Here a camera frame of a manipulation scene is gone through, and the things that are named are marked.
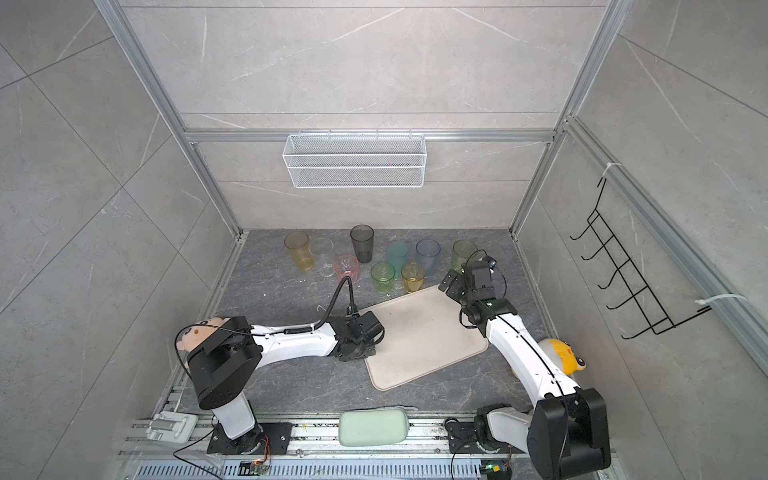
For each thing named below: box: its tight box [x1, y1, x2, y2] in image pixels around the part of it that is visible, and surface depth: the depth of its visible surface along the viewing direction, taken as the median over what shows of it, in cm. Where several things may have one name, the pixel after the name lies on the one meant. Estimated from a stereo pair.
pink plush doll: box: [176, 317, 231, 352], surface depth 85 cm
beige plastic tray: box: [360, 285, 489, 390], surface depth 92 cm
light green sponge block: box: [338, 409, 410, 447], surface depth 75 cm
